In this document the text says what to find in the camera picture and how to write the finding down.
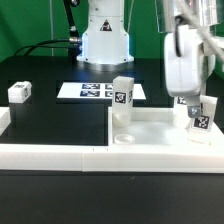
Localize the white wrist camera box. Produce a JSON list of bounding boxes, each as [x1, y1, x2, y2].
[[203, 36, 224, 76]]

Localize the white marker sheet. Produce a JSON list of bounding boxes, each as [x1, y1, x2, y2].
[[57, 82, 146, 100]]

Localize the black cables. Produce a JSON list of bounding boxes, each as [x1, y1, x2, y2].
[[13, 37, 83, 57]]

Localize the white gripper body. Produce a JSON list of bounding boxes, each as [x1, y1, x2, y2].
[[164, 25, 207, 97]]

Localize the white square tabletop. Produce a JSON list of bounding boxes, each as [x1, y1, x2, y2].
[[108, 107, 224, 147]]

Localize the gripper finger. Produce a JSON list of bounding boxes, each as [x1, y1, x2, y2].
[[186, 96, 202, 118]]

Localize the white U-shaped fence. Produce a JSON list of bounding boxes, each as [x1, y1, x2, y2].
[[0, 106, 224, 174]]

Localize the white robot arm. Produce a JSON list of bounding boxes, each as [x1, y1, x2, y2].
[[77, 0, 206, 118]]

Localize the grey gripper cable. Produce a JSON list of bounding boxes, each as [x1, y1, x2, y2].
[[173, 0, 224, 64]]

